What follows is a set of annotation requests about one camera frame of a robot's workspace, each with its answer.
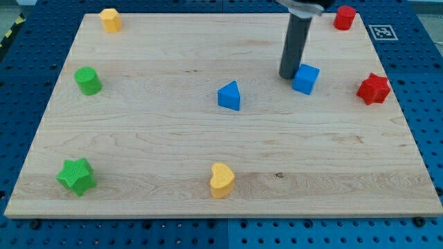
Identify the blue cube block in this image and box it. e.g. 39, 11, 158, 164
292, 64, 320, 95

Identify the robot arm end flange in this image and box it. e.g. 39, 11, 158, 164
275, 0, 335, 19

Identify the blue triangular prism block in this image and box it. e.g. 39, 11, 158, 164
217, 81, 241, 111

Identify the wooden board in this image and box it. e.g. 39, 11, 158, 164
5, 14, 442, 219

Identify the yellow heart block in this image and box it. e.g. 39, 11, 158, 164
210, 163, 235, 199

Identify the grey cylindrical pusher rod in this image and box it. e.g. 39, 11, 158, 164
279, 14, 312, 80

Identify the green cylinder block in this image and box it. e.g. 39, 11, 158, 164
74, 66, 102, 95

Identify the green star block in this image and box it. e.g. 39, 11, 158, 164
56, 158, 96, 197

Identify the yellow hexagon block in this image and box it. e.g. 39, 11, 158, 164
99, 8, 123, 33

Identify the red star block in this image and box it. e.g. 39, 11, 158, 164
356, 73, 391, 105

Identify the red cylinder block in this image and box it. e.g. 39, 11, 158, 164
333, 6, 356, 30

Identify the white fiducial marker tag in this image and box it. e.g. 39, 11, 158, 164
369, 24, 398, 41

